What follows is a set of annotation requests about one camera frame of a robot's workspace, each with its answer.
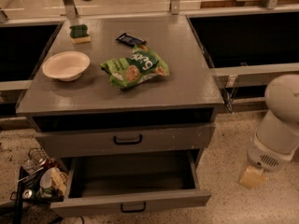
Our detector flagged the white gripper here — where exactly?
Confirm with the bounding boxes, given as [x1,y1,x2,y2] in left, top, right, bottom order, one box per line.
[239,134,296,189]

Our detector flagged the grey drawer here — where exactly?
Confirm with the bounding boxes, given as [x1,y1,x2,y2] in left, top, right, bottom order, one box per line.
[36,124,215,158]
[50,150,211,217]

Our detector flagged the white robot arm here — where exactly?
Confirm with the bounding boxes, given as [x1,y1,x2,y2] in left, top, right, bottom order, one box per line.
[239,74,299,189]

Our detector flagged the grey top drawer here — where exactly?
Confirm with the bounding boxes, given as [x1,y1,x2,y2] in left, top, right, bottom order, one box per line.
[36,124,215,158]

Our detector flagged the grey drawer cabinet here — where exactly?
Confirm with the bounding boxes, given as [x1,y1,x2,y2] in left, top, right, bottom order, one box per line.
[16,14,225,161]

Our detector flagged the green chip bag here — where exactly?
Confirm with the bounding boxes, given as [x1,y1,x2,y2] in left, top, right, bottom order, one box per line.
[100,45,170,90]

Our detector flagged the dark blue snack wrapper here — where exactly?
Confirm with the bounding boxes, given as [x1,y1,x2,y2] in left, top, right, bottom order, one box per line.
[116,33,146,47]

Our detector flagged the white cup in rack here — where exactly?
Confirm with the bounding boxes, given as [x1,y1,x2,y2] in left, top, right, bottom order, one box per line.
[39,167,59,189]

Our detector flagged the white bowl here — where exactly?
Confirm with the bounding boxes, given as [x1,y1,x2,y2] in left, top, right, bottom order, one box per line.
[42,51,90,82]

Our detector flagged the green yellow sponge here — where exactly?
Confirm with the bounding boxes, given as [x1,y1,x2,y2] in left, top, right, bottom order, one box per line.
[70,24,91,44]

